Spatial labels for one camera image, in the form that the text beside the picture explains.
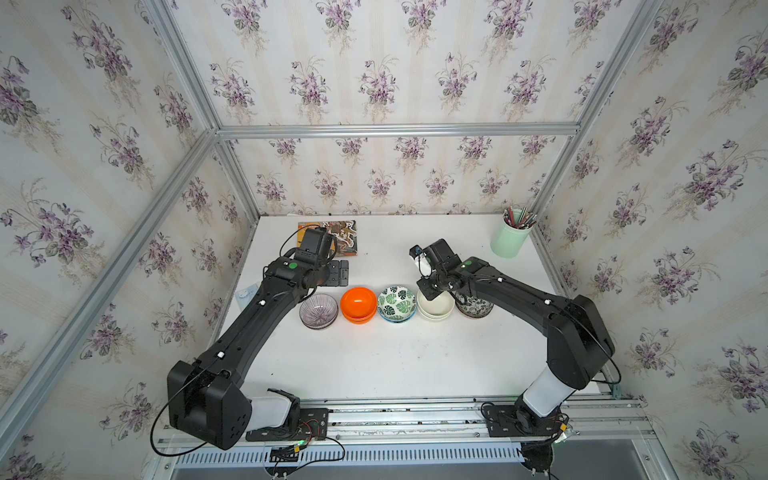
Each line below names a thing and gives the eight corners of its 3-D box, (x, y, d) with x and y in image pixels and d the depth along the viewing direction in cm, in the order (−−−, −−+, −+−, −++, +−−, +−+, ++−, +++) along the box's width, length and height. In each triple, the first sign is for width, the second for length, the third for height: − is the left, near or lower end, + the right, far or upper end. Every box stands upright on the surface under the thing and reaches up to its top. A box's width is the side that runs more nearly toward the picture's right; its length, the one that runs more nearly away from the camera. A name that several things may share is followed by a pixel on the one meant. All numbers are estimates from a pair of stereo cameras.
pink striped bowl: (299, 334, 89) (295, 327, 85) (305, 302, 97) (302, 293, 92) (336, 335, 90) (334, 327, 85) (340, 302, 97) (338, 293, 92)
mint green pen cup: (494, 257, 108) (508, 229, 97) (488, 235, 115) (500, 207, 103) (525, 257, 108) (542, 229, 97) (516, 236, 115) (532, 207, 103)
